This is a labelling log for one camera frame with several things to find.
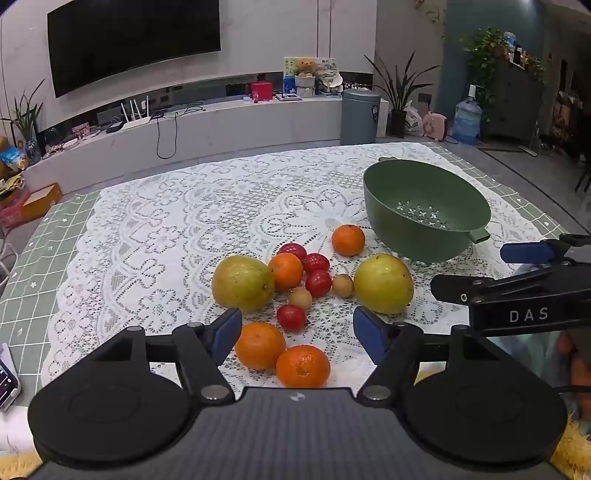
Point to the smartphone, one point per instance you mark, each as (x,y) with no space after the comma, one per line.
(7,385)

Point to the green plant in glass vase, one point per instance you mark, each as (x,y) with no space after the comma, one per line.
(25,120)

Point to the blue water jug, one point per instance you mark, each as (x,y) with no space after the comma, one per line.
(467,122)

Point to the yellow green packet pile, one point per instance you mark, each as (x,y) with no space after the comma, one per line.
(10,184)

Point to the orange cardboard box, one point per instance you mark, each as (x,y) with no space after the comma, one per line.
(41,198)

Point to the grey pedal trash can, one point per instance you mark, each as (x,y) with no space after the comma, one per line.
(360,115)

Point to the red tomato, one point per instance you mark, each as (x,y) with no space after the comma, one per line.
(318,283)
(316,262)
(291,317)
(292,250)

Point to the orange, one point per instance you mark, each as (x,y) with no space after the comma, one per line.
(348,240)
(260,345)
(303,366)
(286,271)

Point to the yellow-green lemon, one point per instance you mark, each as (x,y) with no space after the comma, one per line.
(383,284)

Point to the white television console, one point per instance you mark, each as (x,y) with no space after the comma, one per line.
(231,127)

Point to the long leaf potted plant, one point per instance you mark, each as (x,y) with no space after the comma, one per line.
(399,92)

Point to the green white picture card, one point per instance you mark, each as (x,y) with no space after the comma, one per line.
(330,64)

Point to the green colander bowl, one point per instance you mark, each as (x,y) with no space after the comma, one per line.
(427,210)

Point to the brown teddy bear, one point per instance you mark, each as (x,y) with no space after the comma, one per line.
(304,67)

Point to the blue snack bag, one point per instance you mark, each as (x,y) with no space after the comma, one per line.
(14,159)

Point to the white lace tablecloth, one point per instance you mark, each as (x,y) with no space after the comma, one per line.
(184,221)

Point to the white router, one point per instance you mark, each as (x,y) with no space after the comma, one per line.
(136,121)

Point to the red box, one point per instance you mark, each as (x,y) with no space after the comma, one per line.
(262,91)

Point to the white plastic bag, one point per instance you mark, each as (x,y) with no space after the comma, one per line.
(413,121)

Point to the leafy climbing plant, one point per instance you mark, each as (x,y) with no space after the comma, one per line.
(485,46)

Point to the person's right hand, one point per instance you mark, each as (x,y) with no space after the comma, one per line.
(579,369)

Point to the pink photo card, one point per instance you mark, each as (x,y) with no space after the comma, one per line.
(82,131)

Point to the small brown kiwi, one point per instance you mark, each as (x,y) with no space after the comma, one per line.
(300,297)
(342,285)

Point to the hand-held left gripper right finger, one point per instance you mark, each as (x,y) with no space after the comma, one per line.
(369,332)

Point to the yellow fluffy cloth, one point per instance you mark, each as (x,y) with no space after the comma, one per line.
(577,443)

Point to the dark green cabinet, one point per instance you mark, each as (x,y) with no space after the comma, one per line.
(517,106)

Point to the black wall television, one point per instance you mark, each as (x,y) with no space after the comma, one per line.
(134,41)

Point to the pink pig heater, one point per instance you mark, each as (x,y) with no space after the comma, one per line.
(434,125)

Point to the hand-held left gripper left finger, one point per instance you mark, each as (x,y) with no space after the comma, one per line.
(228,330)

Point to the black set-top box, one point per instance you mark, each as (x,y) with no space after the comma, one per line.
(115,127)

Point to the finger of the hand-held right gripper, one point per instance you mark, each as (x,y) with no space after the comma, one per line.
(526,253)
(457,287)

